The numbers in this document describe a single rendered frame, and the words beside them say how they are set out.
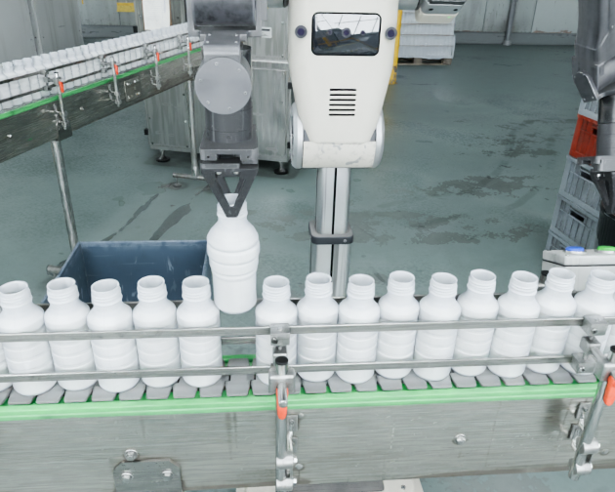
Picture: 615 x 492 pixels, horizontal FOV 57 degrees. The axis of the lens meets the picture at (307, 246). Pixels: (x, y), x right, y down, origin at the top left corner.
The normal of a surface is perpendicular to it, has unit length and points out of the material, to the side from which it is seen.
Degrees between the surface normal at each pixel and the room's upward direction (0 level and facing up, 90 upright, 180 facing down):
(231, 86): 91
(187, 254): 90
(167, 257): 90
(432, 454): 90
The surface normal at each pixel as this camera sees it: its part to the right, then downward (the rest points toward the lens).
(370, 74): 0.08, 0.46
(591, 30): -0.87, 0.43
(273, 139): -0.22, 0.41
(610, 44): 0.40, 0.52
